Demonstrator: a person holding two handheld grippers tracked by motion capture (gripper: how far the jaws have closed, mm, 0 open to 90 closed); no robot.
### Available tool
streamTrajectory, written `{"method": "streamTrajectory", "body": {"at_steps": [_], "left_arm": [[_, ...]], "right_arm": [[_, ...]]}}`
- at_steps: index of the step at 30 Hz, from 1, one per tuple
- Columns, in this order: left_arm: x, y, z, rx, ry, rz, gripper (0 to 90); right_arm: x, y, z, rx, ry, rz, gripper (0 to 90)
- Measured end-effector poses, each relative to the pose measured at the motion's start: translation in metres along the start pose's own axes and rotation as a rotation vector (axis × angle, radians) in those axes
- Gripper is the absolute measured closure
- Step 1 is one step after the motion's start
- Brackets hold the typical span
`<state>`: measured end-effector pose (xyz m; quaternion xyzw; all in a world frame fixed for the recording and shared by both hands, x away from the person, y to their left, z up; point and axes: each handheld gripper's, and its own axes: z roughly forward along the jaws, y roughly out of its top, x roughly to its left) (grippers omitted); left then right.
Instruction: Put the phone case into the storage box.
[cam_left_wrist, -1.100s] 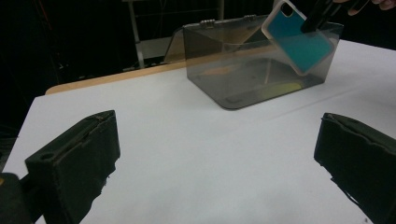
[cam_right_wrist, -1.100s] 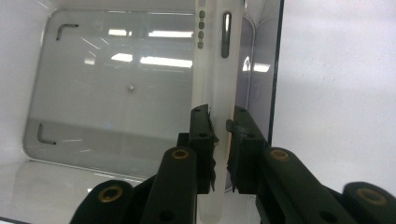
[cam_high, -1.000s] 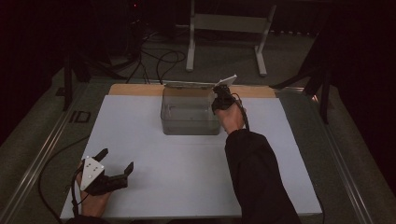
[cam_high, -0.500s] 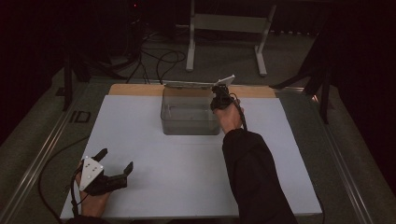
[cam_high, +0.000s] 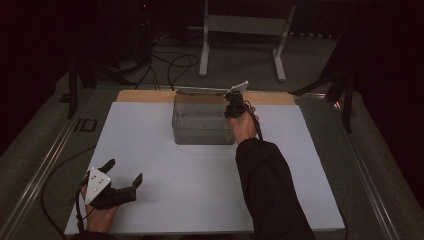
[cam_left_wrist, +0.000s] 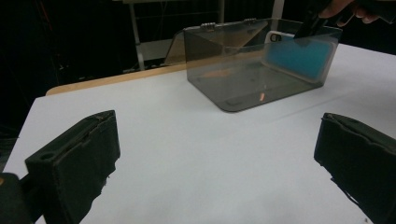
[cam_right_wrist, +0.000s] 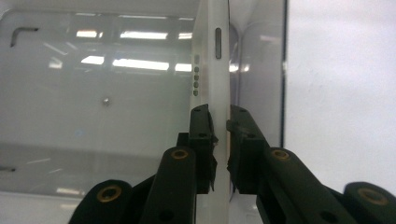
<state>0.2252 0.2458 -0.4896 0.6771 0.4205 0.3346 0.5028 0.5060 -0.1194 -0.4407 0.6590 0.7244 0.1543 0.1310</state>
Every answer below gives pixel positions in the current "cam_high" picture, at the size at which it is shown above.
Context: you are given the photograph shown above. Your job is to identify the white metal stand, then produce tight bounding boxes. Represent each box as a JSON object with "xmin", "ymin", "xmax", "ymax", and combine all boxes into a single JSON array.
[{"xmin": 198, "ymin": 0, "xmax": 297, "ymax": 83}]

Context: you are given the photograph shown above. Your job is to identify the black floor cable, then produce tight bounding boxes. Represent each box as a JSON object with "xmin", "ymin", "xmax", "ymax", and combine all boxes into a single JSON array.
[
  {"xmin": 165, "ymin": 53, "xmax": 200, "ymax": 92},
  {"xmin": 134, "ymin": 31, "xmax": 162, "ymax": 91}
]

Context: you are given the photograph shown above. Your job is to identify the black tripod stand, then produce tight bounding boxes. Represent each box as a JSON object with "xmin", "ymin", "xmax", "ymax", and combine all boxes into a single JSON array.
[
  {"xmin": 59, "ymin": 33, "xmax": 138, "ymax": 120},
  {"xmin": 289, "ymin": 19, "xmax": 356, "ymax": 134}
]

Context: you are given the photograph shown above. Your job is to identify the person's right hand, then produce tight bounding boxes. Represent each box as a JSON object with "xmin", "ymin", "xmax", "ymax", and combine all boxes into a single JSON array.
[{"xmin": 227, "ymin": 103, "xmax": 260, "ymax": 145}]

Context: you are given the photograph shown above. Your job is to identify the left hand-held gripper cable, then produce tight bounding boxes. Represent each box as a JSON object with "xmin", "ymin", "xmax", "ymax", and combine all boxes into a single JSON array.
[{"xmin": 40, "ymin": 144, "xmax": 98, "ymax": 240}]

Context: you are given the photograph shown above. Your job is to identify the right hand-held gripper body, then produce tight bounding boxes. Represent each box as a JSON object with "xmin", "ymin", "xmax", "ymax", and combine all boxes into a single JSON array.
[{"xmin": 223, "ymin": 80, "xmax": 250, "ymax": 120}]

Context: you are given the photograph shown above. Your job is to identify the right hand-held gripper cable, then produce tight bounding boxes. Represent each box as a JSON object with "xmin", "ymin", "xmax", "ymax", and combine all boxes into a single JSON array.
[{"xmin": 243, "ymin": 99, "xmax": 264, "ymax": 142}]

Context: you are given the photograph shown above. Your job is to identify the person's left hand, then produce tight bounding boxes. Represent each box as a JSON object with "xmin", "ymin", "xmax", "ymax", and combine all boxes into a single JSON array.
[{"xmin": 79, "ymin": 174, "xmax": 121, "ymax": 234}]

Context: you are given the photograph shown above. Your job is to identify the hand-held gripper cable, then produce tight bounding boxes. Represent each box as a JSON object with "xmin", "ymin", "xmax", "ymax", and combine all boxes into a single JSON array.
[
  {"xmin": 243, "ymin": 99, "xmax": 264, "ymax": 142},
  {"xmin": 40, "ymin": 144, "xmax": 98, "ymax": 240}
]

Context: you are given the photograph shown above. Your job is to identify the smoky transparent plastic box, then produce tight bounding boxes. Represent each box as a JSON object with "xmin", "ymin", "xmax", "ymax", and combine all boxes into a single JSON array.
[{"xmin": 171, "ymin": 85, "xmax": 236, "ymax": 146}]

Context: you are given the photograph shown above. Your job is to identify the metal floor rail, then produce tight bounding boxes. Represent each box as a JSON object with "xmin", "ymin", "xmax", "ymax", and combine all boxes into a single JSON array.
[
  {"xmin": 293, "ymin": 92, "xmax": 403, "ymax": 240},
  {"xmin": 0, "ymin": 89, "xmax": 98, "ymax": 240}
]

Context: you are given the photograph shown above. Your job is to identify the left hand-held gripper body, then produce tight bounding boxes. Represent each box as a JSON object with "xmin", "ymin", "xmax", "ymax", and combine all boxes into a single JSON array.
[{"xmin": 84, "ymin": 166, "xmax": 138, "ymax": 211}]

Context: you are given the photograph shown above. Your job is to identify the black rectangular frame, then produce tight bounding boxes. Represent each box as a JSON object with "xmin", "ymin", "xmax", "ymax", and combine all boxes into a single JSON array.
[{"xmin": 74, "ymin": 117, "xmax": 99, "ymax": 133}]

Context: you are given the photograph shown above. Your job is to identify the white table mat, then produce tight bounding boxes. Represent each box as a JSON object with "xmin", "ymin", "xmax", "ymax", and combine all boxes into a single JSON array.
[{"xmin": 63, "ymin": 101, "xmax": 346, "ymax": 236}]

